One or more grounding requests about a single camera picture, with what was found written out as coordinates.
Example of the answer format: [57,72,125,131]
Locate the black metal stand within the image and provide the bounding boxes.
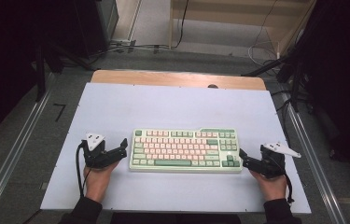
[242,55,309,114]
[34,41,68,103]

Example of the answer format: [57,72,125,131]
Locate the white board table cover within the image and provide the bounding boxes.
[40,82,312,215]

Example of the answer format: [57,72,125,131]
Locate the person's left hand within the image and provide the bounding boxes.
[83,161,120,203]

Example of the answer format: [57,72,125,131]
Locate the white power strip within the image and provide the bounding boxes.
[110,37,137,47]

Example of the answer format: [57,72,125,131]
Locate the white cable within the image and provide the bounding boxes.
[247,0,280,68]

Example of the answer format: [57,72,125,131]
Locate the light wooden shelf unit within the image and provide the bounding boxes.
[167,0,317,59]

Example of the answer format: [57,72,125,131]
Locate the black floor cables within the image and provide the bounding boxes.
[105,0,190,55]

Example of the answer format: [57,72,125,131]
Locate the black cabinet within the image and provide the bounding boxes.
[75,0,119,59]

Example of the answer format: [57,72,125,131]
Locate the metal floor rail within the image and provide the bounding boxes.
[281,92,348,224]
[0,88,53,224]

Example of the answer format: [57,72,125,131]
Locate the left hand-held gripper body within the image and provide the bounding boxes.
[79,133,112,171]

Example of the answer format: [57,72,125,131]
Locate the person's right hand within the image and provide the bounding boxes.
[249,169,288,203]

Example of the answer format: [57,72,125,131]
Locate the dark curtain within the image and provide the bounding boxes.
[0,0,82,148]
[297,0,350,189]

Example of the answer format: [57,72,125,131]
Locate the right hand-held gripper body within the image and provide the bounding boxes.
[258,142,302,180]

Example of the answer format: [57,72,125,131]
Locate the green and pink keyboard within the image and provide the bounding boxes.
[129,127,244,174]

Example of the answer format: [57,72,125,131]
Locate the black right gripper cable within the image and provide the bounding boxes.
[283,172,296,204]

